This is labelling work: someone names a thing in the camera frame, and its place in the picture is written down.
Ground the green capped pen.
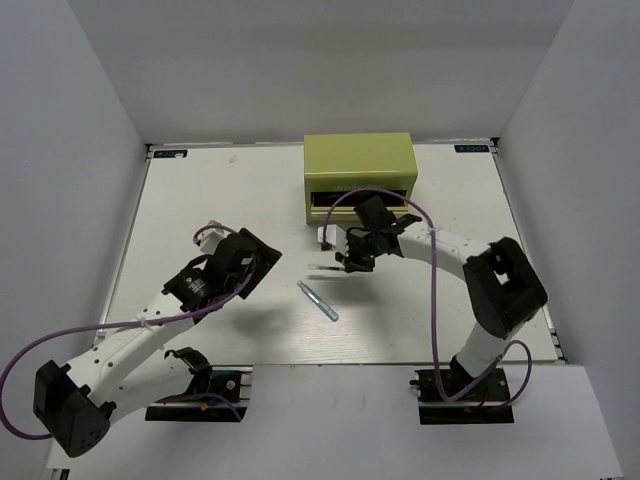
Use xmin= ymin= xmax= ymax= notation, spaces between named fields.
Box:
xmin=307 ymin=264 xmax=345 ymax=277

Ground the green top drawer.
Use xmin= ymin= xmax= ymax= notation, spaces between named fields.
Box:
xmin=305 ymin=191 xmax=409 ymax=225

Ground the light blue pen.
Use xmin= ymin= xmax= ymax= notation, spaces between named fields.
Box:
xmin=297 ymin=281 xmax=339 ymax=322

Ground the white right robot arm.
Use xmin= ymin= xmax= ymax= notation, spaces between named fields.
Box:
xmin=318 ymin=189 xmax=548 ymax=399

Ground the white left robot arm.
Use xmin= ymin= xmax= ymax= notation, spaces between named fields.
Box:
xmin=33 ymin=226 xmax=282 ymax=458

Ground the green metal drawer chest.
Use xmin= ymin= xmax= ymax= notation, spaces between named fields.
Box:
xmin=303 ymin=132 xmax=418 ymax=225

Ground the left corner label sticker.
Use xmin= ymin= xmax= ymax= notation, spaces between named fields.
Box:
xmin=153 ymin=149 xmax=188 ymax=159

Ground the corner label sticker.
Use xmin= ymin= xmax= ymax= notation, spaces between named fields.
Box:
xmin=153 ymin=149 xmax=188 ymax=159
xmin=454 ymin=144 xmax=490 ymax=153

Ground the right corner label sticker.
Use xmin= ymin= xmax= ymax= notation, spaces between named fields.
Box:
xmin=454 ymin=144 xmax=490 ymax=153

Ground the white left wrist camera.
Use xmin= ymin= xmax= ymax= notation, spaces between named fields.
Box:
xmin=193 ymin=220 xmax=229 ymax=255

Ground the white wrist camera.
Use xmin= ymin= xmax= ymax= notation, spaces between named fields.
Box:
xmin=317 ymin=225 xmax=348 ymax=254
xmin=193 ymin=220 xmax=229 ymax=255

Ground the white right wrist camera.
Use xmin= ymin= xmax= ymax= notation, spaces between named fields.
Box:
xmin=317 ymin=225 xmax=348 ymax=254

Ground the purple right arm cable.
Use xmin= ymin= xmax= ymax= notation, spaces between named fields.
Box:
xmin=322 ymin=188 xmax=534 ymax=412

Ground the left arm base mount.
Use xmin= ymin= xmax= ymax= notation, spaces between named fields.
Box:
xmin=145 ymin=367 xmax=253 ymax=423

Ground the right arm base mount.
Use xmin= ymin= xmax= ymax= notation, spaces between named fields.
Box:
xmin=409 ymin=368 xmax=514 ymax=426

